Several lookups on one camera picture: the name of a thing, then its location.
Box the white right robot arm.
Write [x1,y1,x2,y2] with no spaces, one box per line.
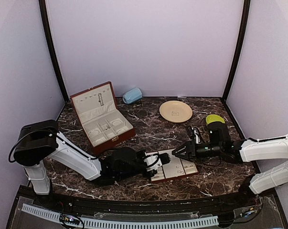
[172,122,288,207]

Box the red wooden jewelry box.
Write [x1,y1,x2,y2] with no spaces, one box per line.
[71,82,135,155]

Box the green small bowl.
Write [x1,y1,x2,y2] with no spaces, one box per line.
[205,114,225,125]

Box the white slotted cable duct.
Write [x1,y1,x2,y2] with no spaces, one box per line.
[21,204,219,229]

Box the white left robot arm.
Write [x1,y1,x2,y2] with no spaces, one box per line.
[8,119,162,208]

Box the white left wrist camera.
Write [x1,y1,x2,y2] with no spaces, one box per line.
[143,153,171,171]

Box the silver bangle right compartment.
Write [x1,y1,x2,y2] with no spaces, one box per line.
[117,128,127,135]

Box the silver bangle front compartment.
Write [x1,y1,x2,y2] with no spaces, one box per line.
[95,138,104,144]

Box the silver bangle back compartment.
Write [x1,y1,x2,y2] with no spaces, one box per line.
[111,119,123,126]

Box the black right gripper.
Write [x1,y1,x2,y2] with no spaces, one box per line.
[172,140,223,163]

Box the silver charm jewelry pile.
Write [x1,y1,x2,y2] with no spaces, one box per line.
[101,124,111,131]

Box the cream ceramic plate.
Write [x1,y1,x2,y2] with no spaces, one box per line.
[159,101,192,123]

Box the light blue cup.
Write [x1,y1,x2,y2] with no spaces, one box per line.
[122,88,142,104]

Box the red earring tray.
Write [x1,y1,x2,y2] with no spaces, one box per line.
[147,148,199,184]

